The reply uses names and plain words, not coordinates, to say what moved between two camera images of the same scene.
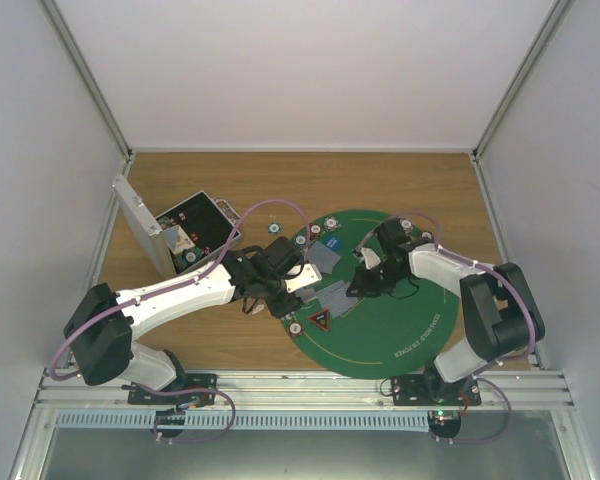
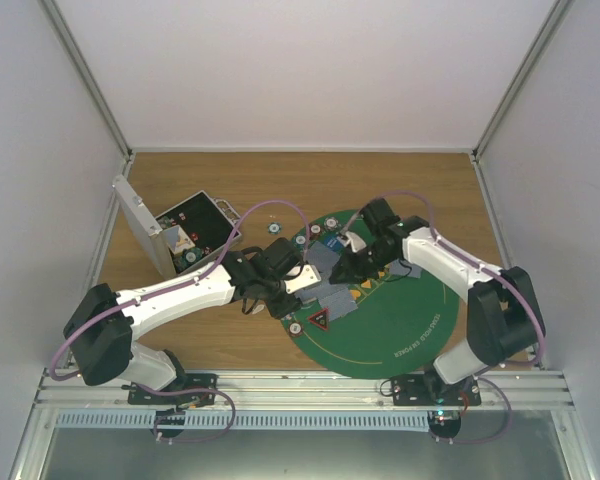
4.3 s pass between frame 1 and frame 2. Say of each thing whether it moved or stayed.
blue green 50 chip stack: stayed
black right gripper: moved
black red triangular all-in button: stayed
